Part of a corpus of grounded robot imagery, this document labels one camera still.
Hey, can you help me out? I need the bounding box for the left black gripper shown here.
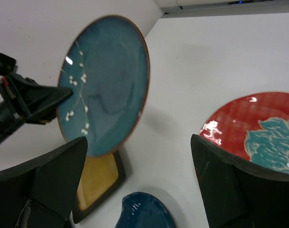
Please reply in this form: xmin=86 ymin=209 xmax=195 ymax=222
xmin=0 ymin=73 xmax=72 ymax=144

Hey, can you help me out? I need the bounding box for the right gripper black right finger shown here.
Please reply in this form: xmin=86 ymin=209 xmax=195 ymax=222
xmin=191 ymin=134 xmax=289 ymax=228

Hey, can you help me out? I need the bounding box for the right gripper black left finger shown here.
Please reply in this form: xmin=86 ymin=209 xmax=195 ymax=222
xmin=0 ymin=136 xmax=87 ymax=228

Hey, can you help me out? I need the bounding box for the black square plate yellow centre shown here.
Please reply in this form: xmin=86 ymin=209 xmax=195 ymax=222
xmin=72 ymin=151 xmax=125 ymax=224

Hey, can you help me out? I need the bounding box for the round dark teal plate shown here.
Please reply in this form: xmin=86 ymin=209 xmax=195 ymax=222
xmin=57 ymin=15 xmax=150 ymax=157

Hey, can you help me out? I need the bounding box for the dark blue shell-shaped plate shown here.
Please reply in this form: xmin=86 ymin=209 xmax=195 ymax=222
xmin=116 ymin=192 xmax=176 ymax=228

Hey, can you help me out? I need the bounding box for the red and teal floral plate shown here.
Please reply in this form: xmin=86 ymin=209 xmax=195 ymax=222
xmin=199 ymin=92 xmax=289 ymax=174

